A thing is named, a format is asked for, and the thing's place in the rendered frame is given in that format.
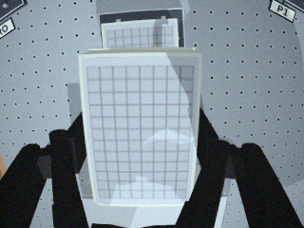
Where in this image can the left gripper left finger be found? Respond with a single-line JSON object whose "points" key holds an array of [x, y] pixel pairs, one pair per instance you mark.
{"points": [[64, 155]]}

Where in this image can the white label plate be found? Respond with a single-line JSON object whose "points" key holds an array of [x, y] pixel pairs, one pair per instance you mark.
{"points": [[6, 28], [282, 10]]}

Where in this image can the white deep-well block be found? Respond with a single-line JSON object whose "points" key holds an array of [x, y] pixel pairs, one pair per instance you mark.
{"points": [[141, 33], [141, 110]]}

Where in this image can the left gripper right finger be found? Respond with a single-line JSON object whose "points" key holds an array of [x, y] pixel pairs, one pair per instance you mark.
{"points": [[264, 199]]}

